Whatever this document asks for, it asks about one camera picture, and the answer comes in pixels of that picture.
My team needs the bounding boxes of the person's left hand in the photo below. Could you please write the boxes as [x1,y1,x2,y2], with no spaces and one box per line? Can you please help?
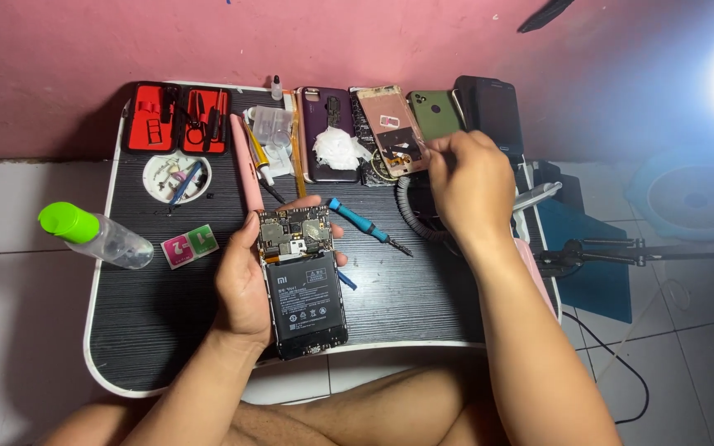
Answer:
[213,195,349,349]

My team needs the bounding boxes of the person's right hand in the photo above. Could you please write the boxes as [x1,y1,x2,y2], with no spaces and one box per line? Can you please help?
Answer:
[425,130,518,246]

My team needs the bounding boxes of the smartphone with black battery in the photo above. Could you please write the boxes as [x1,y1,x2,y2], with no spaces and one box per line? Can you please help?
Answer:
[257,206,350,361]

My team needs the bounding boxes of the green phone case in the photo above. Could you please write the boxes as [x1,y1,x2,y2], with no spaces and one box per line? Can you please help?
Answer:
[408,90,462,142]

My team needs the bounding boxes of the white pen shaped tool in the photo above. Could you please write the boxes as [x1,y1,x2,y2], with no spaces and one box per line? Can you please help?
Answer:
[512,181,563,213]

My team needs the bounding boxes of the white crumpled tissue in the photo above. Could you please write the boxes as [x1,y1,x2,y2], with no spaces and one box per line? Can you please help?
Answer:
[312,126,371,171]

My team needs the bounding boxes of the purple phone back cover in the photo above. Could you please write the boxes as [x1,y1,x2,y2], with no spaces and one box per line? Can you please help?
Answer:
[297,87,361,184]

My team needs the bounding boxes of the pink phone case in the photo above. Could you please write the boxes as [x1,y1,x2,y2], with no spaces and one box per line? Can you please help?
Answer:
[514,238,557,317]

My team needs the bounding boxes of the yellow plastic strip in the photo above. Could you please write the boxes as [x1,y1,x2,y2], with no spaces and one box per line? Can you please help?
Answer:
[290,93,307,199]

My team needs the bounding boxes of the black flat object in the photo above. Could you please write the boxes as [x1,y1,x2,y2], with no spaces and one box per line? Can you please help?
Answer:
[517,0,576,33]

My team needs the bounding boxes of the clear plastic box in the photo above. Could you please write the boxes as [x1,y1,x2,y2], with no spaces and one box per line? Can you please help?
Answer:
[252,106,295,147]

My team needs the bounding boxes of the blue mat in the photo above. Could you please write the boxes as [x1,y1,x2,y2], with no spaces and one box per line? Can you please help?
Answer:
[533,162,633,324]

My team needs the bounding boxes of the yellow glue tube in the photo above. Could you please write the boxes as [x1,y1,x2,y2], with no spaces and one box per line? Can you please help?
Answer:
[242,118,275,187]

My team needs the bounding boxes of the pink phone back cover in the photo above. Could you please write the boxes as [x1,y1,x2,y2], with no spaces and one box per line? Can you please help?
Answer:
[229,113,266,213]

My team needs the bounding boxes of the blue round fan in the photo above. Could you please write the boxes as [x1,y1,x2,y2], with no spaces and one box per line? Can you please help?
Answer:
[626,152,714,244]

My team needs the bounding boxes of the green wipe packet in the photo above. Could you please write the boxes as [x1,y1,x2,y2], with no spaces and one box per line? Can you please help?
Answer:
[186,224,220,256]

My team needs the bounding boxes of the blue tweezers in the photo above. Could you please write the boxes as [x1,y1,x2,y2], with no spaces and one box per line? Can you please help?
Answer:
[170,162,203,205]

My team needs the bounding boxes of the person's bare legs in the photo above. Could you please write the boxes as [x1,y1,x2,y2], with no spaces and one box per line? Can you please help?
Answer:
[41,364,513,446]

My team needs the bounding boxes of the red and black tool case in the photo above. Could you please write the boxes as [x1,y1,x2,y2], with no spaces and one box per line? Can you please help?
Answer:
[123,81,233,156]

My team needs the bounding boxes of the white round parts dish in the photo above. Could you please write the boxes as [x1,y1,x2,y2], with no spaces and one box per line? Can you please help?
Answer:
[143,154,213,205]

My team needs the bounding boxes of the pink wipe packet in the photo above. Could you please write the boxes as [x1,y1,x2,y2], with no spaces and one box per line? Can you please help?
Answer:
[160,234,195,270]

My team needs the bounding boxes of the clear bottle with green cap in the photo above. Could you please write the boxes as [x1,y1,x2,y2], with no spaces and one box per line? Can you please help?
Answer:
[38,202,155,270]

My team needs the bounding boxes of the rose gold phone frame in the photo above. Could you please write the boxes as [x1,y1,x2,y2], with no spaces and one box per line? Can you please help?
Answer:
[357,85,430,178]

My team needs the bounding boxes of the grey corrugated hose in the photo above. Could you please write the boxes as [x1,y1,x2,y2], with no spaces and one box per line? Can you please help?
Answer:
[396,176,457,244]

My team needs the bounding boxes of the blue handled screwdriver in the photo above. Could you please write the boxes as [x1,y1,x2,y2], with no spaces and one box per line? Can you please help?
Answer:
[327,197,414,258]

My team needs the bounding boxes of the black cable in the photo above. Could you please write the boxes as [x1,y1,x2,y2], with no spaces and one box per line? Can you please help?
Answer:
[560,311,650,426]

